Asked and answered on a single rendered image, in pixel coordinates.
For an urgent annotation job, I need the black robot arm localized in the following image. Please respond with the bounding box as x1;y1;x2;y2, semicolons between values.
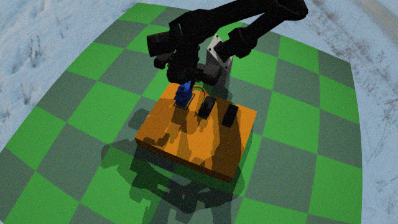
147;0;308;85

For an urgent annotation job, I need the orange rectangular block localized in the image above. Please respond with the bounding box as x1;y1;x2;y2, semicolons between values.
135;83;257;183

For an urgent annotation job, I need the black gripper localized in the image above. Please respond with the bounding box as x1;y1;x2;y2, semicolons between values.
154;46;222;89

